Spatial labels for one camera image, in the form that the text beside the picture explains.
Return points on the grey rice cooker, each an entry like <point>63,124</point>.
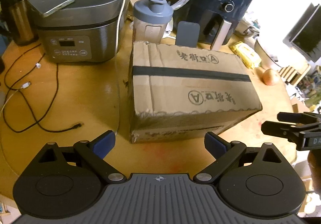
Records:
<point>84,31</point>

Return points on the black phone stand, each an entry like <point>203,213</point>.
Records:
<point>187,34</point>

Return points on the white round pot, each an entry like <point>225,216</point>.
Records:
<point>267,59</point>

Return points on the yellow wet wipes pack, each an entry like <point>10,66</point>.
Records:
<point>248,56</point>

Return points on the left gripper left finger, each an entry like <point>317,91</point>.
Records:
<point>91,154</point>

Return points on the brown cardboard box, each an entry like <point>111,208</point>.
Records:
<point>182,92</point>

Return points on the black monitor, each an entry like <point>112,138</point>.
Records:
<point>305,35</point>

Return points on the dark blue air fryer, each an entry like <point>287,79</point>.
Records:
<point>217,19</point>

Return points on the shaker bottle grey lid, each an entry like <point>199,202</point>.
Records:
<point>150,20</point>

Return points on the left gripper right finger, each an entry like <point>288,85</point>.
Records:
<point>226,154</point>

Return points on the steel electric kettle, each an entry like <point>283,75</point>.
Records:
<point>16,14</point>

